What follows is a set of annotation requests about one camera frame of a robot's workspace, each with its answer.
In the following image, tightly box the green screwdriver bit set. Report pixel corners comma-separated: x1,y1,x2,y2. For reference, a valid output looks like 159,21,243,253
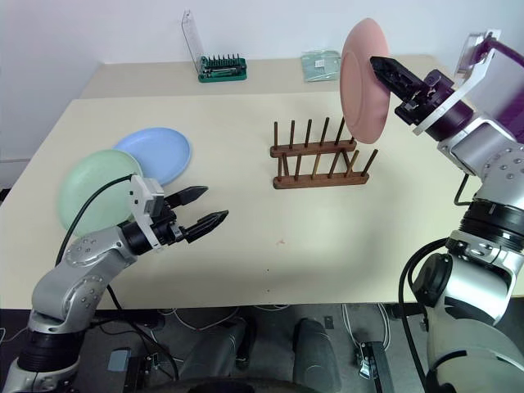
181,8,249,84

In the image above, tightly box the green plate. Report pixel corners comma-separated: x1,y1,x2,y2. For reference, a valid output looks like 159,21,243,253
56,149,144,238

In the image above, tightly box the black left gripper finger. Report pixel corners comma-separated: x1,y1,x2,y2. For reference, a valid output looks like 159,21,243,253
165,185,210,208
181,210,229,243

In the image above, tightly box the small blue-grey box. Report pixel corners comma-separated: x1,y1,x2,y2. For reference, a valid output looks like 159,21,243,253
108,347,133,372

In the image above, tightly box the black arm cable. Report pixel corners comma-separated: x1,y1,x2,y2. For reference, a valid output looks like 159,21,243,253
55,174,138,265
399,237,451,388

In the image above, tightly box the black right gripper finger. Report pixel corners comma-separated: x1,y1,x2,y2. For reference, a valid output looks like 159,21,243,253
369,56,430,104

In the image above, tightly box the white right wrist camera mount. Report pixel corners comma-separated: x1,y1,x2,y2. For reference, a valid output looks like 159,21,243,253
412,28,503,136

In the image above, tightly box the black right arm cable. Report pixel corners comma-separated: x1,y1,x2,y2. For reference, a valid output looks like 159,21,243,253
399,237,451,388

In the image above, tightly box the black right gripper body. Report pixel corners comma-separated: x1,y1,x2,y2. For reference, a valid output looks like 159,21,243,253
395,69,456,126

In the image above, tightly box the pink plate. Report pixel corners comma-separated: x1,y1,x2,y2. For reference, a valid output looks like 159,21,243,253
338,17,392,144

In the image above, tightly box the blue plate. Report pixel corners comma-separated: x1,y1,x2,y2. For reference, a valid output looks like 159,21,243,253
112,127,193,186

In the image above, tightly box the black metal floor bracket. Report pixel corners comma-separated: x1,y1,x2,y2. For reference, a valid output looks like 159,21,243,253
354,341,395,393

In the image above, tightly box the white floor cable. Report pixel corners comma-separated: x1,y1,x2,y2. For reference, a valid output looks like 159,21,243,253
158,305,243,333
341,303,391,349

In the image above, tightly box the wooden dish rack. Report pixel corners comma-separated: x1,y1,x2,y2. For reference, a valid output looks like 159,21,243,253
269,115,380,191

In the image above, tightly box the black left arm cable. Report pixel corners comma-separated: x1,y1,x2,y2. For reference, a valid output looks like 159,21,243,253
55,174,138,265

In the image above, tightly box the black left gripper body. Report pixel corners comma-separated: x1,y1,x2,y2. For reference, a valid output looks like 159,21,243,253
151,199,189,247

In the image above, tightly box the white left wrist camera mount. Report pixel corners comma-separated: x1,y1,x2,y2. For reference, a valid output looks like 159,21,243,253
129,174,167,250

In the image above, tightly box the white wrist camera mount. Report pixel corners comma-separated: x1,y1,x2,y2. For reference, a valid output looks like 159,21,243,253
129,174,167,250
412,28,503,136

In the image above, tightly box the dark rounded robot leg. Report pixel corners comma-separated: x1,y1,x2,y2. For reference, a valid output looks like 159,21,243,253
292,318,343,393
179,318,259,382

